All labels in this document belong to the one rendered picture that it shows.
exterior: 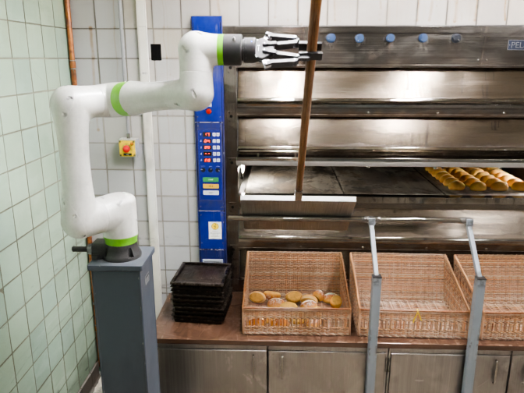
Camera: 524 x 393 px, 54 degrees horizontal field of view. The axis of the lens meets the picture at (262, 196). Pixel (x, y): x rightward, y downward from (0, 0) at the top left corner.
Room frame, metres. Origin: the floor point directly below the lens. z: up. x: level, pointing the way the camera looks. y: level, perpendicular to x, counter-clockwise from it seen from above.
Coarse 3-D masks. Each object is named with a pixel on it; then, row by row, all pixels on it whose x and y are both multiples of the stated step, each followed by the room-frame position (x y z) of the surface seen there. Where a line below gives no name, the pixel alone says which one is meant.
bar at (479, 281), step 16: (368, 224) 2.44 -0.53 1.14; (464, 224) 2.45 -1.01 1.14; (480, 272) 2.23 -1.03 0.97; (480, 288) 2.19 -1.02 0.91; (480, 304) 2.19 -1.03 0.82; (480, 320) 2.19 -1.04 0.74; (368, 336) 2.24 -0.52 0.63; (368, 352) 2.22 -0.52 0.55; (368, 368) 2.21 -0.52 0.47; (464, 368) 2.23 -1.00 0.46; (368, 384) 2.21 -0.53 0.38; (464, 384) 2.20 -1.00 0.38
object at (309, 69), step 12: (312, 0) 1.45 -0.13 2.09; (312, 12) 1.48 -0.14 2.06; (312, 24) 1.51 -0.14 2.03; (312, 36) 1.54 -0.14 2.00; (312, 48) 1.58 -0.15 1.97; (312, 60) 1.62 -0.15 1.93; (312, 72) 1.66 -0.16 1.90; (312, 84) 1.71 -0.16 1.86; (300, 132) 1.93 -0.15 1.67; (300, 144) 1.98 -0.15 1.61; (300, 156) 2.05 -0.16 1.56; (300, 168) 2.12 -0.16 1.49; (300, 180) 2.20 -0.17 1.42
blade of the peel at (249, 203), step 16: (256, 208) 2.42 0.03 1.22; (272, 208) 2.42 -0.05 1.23; (288, 208) 2.41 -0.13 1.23; (304, 208) 2.41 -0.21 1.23; (320, 208) 2.40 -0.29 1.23; (336, 208) 2.40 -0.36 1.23; (352, 208) 2.40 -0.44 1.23; (256, 224) 2.57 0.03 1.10; (272, 224) 2.56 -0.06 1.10; (288, 224) 2.56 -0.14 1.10; (304, 224) 2.55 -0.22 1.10; (320, 224) 2.55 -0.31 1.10; (336, 224) 2.54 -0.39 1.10
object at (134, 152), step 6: (120, 138) 2.83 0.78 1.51; (132, 138) 2.83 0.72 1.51; (138, 138) 2.85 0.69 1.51; (120, 144) 2.79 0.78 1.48; (126, 144) 2.79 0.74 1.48; (138, 144) 2.84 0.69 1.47; (120, 150) 2.79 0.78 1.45; (132, 150) 2.79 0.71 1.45; (138, 150) 2.83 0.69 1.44; (120, 156) 2.79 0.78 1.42; (126, 156) 2.79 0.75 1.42; (132, 156) 2.79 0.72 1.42
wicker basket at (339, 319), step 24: (264, 264) 2.78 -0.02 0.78; (288, 264) 2.78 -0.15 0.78; (312, 264) 2.77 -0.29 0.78; (336, 264) 2.77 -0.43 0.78; (264, 288) 2.75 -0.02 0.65; (288, 288) 2.74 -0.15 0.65; (312, 288) 2.74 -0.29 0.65; (336, 288) 2.73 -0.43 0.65; (264, 312) 2.34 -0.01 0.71; (288, 312) 2.34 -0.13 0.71; (312, 312) 2.33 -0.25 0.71; (336, 312) 2.33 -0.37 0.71
